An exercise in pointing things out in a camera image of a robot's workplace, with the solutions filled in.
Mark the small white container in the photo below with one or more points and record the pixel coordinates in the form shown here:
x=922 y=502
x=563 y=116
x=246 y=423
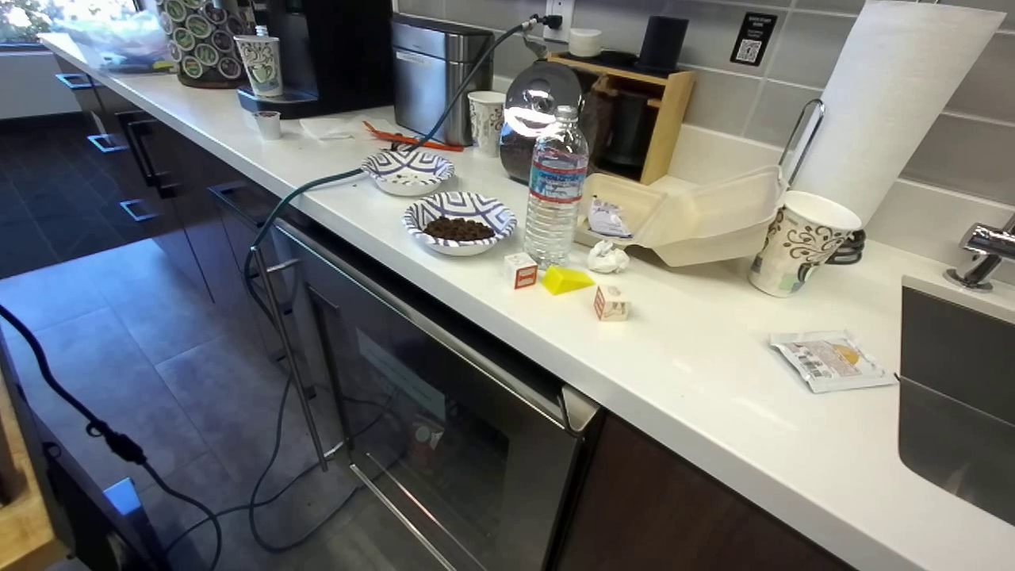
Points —
x=586 y=41

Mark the shiny steel kettle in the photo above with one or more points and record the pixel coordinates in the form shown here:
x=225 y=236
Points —
x=541 y=100

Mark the white sauce packet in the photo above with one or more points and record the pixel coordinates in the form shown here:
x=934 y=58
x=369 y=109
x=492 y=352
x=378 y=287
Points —
x=609 y=219

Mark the white wall outlet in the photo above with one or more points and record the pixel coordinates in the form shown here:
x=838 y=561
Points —
x=560 y=11

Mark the wooden cart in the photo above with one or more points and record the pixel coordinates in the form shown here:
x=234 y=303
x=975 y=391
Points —
x=22 y=497

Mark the large brown patterned cup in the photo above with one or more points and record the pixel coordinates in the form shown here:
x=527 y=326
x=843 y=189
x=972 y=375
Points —
x=797 y=249

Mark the black box blue sticker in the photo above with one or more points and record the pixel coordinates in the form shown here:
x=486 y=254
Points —
x=98 y=518

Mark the clear plastic water bottle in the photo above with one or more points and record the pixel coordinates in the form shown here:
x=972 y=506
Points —
x=552 y=193

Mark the stainless steel appliance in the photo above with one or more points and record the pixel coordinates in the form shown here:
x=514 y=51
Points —
x=436 y=80

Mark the black dishwasher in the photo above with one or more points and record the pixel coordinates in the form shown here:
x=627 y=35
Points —
x=446 y=423

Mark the patterned bowl with coffee beans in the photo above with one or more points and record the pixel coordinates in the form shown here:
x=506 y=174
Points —
x=460 y=226

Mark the plain patterned paper cup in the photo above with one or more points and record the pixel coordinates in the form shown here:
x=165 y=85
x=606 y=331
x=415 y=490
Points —
x=486 y=126

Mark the steel kitchen sink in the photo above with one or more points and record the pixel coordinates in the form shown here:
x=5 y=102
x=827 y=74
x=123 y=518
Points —
x=957 y=402

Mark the red white small packet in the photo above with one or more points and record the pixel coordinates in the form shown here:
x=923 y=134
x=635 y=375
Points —
x=525 y=275

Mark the K-cup carousel holder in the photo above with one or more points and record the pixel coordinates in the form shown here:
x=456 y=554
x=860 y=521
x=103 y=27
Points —
x=201 y=41

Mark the small beige creamer box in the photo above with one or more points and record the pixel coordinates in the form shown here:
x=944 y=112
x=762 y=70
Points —
x=609 y=303

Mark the black coffee maker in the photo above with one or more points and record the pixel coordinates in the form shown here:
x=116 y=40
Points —
x=339 y=50

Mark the chrome faucet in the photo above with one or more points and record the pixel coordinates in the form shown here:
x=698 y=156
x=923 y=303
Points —
x=986 y=251

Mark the dark brown cabinet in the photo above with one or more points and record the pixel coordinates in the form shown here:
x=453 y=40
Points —
x=676 y=510

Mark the metal paper towel holder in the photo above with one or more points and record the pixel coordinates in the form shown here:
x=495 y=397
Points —
x=797 y=144

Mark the wooden countertop rack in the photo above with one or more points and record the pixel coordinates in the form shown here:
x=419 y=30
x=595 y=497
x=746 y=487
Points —
x=667 y=116

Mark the beige takeout container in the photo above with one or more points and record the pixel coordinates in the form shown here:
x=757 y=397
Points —
x=704 y=223

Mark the empty blue patterned bowl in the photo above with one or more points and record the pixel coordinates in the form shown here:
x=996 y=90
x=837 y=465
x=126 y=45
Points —
x=407 y=171

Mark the clear plastic bag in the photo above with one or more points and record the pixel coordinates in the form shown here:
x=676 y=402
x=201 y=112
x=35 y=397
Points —
x=118 y=40

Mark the orange red packet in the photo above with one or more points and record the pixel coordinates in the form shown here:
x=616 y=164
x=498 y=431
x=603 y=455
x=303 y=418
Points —
x=417 y=142

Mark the crumpled white wrapper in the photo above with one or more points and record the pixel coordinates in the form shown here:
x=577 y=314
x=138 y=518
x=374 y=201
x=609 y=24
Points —
x=606 y=257

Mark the black wall sign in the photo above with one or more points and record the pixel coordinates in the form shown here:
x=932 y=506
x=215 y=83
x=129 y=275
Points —
x=754 y=40

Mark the black cup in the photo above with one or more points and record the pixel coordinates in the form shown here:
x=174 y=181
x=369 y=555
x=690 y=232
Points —
x=665 y=45

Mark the white paper towel roll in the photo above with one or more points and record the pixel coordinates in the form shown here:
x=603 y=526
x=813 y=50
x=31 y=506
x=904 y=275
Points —
x=889 y=107

